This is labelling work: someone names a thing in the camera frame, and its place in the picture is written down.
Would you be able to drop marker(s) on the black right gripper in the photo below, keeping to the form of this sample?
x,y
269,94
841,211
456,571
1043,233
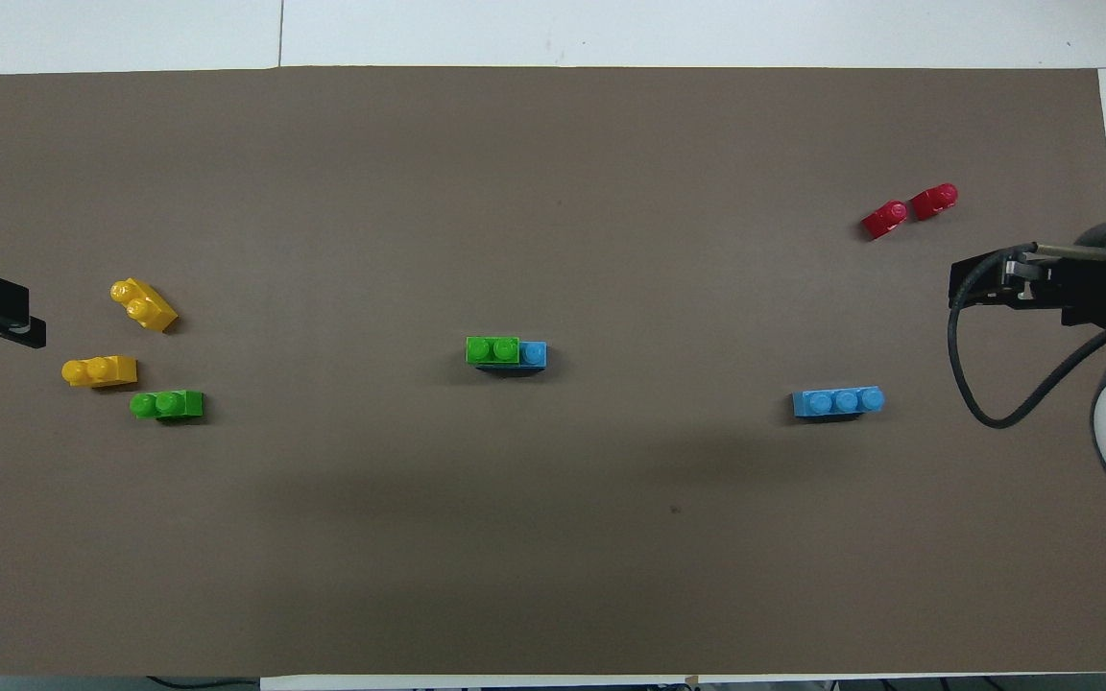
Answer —
x,y
1086,283

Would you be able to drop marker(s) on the blue three-stud toy block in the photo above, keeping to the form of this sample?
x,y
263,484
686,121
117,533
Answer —
x,y
836,403
534,355

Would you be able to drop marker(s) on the green two-stud toy block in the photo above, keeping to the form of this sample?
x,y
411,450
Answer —
x,y
492,350
169,405

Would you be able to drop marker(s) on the yellow two-stud toy block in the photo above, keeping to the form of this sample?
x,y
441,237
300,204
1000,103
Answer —
x,y
143,305
100,370

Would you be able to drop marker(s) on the red one-stud toy block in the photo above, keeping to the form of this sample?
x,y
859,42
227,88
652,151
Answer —
x,y
934,202
885,220

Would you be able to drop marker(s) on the brown paper table mat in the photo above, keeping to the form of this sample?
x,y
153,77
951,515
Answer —
x,y
553,192

